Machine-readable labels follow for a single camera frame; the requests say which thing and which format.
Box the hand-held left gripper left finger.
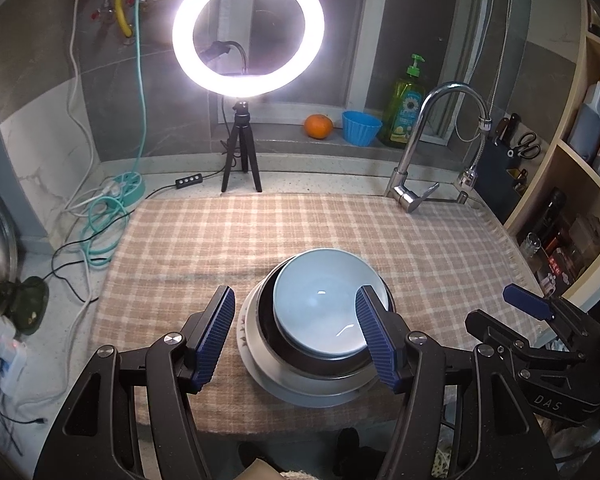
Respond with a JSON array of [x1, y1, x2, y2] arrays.
[[32, 286, 237, 480]]

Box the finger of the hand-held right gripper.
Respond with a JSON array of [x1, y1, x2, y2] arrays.
[[465, 309, 586, 373], [502, 284, 600, 356]]

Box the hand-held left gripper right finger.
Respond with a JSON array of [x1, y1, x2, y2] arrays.
[[355, 285, 558, 480]]

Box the large steel bowl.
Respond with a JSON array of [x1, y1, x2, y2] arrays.
[[256, 255, 398, 378]]

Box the light blue bowl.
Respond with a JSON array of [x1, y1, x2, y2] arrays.
[[271, 251, 385, 358]]

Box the large floral plate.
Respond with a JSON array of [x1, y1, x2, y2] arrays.
[[236, 249, 401, 407]]

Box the black red printed box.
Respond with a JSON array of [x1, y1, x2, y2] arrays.
[[545, 240, 581, 291]]

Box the small clear glass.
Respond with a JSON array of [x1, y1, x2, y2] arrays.
[[520, 232, 543, 263]]

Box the dark glass bottle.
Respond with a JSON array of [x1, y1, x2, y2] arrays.
[[530, 187, 567, 251]]

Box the beige plaid cloth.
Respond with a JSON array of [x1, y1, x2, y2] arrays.
[[91, 192, 548, 433]]

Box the dark blue knife holder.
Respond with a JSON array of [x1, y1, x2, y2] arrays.
[[472, 130, 543, 226]]

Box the flexible faucet sprayer extension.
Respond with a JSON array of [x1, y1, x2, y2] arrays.
[[454, 117, 491, 206]]

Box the chrome kitchen faucet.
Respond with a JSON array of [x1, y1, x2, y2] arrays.
[[384, 82, 491, 215]]

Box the dark green glass dish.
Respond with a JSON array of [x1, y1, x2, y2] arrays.
[[9, 276, 50, 336]]

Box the wooden shelf unit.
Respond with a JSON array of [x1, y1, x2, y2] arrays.
[[502, 0, 600, 311]]

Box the white power adapter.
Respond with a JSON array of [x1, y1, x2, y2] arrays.
[[0, 307, 28, 398]]

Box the blue ribbed cup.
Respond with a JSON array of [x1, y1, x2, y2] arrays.
[[341, 110, 383, 147]]

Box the black tabletop tripod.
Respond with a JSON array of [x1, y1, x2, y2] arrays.
[[221, 100, 263, 193]]

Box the orange mandarin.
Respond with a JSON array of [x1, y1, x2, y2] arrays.
[[304, 114, 334, 140]]

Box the green dish soap bottle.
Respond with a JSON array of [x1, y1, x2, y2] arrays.
[[382, 53, 427, 148]]

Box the black phone holder clamp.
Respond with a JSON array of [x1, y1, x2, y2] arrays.
[[200, 40, 251, 77]]

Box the yellow gas pipe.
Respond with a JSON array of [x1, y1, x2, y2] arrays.
[[114, 0, 140, 41]]

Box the black handled scissors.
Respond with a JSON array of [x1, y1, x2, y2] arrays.
[[506, 131, 542, 161]]

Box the teal cable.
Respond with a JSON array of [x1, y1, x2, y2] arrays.
[[82, 0, 148, 266]]

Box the white cable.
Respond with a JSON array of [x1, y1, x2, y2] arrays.
[[65, 0, 116, 211]]

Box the white window frame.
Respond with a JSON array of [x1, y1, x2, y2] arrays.
[[215, 0, 486, 146]]

